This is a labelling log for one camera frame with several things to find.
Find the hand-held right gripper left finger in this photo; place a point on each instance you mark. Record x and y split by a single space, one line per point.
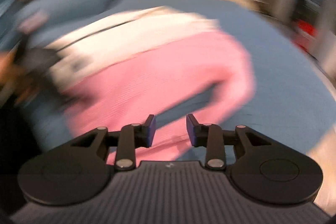
151 132

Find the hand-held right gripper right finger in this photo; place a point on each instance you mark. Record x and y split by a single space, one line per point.
191 132

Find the pink and white knit sweater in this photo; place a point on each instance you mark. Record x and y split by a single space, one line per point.
157 69

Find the red plastic bucket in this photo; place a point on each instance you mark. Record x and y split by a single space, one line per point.
305 33

